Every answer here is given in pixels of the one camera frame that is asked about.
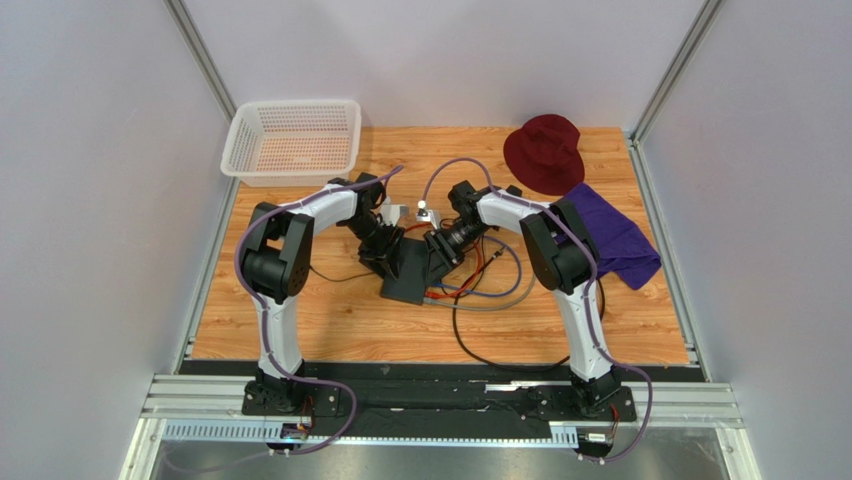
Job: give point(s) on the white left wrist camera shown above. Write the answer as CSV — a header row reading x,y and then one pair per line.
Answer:
x,y
391,213

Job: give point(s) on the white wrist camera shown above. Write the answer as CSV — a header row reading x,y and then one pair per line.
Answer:
x,y
391,213
425,214

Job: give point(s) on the black network switch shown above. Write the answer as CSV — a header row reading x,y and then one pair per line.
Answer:
x,y
410,284

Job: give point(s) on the dark red bucket hat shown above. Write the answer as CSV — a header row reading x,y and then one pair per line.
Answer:
x,y
543,154

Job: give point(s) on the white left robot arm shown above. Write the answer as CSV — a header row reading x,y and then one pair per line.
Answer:
x,y
273,258

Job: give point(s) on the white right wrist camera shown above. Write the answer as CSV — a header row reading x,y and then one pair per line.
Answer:
x,y
425,214

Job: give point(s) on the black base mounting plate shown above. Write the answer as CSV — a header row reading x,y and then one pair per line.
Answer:
x,y
434,401

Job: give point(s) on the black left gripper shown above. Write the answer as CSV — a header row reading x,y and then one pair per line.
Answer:
x,y
386,256

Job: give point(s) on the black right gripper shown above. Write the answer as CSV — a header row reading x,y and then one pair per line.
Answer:
x,y
438,249

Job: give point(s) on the aluminium frame rail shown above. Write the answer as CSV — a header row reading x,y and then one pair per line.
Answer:
x,y
203,405

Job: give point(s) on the purple cloth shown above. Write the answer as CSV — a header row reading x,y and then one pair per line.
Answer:
x,y
622,247

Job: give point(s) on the white plastic basket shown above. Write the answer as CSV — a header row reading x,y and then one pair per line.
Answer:
x,y
292,143

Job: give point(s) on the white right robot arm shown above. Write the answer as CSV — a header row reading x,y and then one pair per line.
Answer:
x,y
564,260

